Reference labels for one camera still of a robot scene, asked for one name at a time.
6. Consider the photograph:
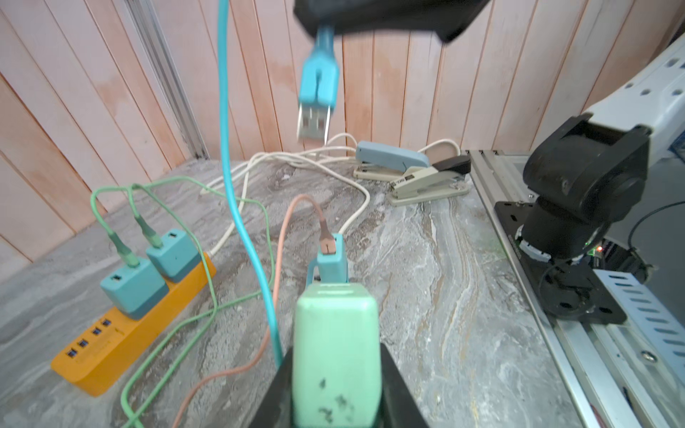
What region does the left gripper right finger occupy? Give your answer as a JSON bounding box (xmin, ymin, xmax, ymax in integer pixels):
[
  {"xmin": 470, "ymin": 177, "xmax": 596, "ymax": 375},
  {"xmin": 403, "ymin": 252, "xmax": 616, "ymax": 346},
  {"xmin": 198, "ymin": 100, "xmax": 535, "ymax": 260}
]
[{"xmin": 380, "ymin": 343, "xmax": 429, "ymax": 428}]

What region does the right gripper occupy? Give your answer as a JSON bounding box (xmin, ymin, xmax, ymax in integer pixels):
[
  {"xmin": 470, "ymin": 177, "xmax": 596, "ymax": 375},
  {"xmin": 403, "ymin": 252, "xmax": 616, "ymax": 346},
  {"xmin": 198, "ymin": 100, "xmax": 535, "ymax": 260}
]
[{"xmin": 293, "ymin": 0, "xmax": 490, "ymax": 43}]

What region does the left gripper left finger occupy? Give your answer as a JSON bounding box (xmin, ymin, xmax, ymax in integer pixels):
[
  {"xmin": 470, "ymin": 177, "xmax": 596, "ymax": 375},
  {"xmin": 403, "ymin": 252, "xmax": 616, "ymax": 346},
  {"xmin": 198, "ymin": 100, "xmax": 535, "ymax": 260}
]
[{"xmin": 248, "ymin": 348, "xmax": 294, "ymax": 428}]

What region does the light green USB charger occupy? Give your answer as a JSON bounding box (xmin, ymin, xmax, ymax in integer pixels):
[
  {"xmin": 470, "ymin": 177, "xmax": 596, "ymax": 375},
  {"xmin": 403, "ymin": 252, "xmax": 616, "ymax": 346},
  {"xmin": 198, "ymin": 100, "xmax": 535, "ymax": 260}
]
[{"xmin": 292, "ymin": 283, "xmax": 382, "ymax": 427}]

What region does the teal charging cable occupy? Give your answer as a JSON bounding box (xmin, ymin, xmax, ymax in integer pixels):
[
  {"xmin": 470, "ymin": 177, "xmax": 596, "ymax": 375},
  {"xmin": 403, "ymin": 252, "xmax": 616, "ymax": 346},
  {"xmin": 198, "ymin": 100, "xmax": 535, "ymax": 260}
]
[{"xmin": 216, "ymin": 0, "xmax": 342, "ymax": 367}]

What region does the teal USB charger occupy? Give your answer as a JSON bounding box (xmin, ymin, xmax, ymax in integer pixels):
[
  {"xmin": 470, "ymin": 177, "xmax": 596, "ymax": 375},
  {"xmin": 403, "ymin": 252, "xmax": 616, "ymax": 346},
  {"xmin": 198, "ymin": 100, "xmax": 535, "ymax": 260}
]
[{"xmin": 306, "ymin": 234, "xmax": 349, "ymax": 286}]

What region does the pink charging cable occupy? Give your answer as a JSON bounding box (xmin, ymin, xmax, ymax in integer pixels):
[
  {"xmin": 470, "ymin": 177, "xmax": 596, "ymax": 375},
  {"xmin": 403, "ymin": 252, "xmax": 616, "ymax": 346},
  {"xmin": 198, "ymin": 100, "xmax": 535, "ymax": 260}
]
[{"xmin": 170, "ymin": 193, "xmax": 338, "ymax": 428}]

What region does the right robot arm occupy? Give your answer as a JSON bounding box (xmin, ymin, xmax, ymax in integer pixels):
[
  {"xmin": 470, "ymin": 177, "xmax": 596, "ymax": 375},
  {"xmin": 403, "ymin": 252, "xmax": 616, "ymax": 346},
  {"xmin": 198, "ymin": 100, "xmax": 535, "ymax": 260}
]
[{"xmin": 294, "ymin": 1, "xmax": 684, "ymax": 325}]

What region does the blue stapler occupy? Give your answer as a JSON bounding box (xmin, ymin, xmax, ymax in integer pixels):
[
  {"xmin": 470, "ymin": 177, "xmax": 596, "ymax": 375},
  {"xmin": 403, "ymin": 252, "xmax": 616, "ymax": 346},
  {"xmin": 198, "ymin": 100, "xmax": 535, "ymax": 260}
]
[{"xmin": 352, "ymin": 141, "xmax": 431, "ymax": 182}]

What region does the beige black stapler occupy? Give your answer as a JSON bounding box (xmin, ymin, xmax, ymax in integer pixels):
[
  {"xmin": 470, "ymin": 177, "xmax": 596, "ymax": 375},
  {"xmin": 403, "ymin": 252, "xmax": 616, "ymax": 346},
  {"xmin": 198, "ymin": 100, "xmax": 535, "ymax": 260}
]
[{"xmin": 387, "ymin": 154, "xmax": 471, "ymax": 207}]

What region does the teal charger on orange strip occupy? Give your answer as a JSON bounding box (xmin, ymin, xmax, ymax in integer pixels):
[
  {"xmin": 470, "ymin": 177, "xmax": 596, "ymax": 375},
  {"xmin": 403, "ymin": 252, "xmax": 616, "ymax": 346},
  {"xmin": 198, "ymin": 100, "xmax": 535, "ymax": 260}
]
[{"xmin": 100, "ymin": 259, "xmax": 169, "ymax": 320}]

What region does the orange power strip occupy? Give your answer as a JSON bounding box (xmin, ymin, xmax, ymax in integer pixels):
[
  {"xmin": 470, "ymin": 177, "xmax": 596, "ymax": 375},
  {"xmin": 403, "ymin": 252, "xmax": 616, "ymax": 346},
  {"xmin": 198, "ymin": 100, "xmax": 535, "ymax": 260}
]
[{"xmin": 51, "ymin": 253, "xmax": 216, "ymax": 397}]

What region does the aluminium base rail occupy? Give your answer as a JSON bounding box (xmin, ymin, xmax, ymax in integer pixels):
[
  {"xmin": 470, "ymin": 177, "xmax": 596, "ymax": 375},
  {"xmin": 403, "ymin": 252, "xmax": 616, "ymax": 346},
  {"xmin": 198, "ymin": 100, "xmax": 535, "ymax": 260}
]
[{"xmin": 469, "ymin": 150, "xmax": 684, "ymax": 427}]

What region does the white power cord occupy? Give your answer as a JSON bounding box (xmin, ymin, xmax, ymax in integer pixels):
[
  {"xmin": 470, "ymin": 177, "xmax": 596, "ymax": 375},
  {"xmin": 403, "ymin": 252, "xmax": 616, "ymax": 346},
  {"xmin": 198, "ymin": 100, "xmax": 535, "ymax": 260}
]
[{"xmin": 200, "ymin": 132, "xmax": 462, "ymax": 257}]

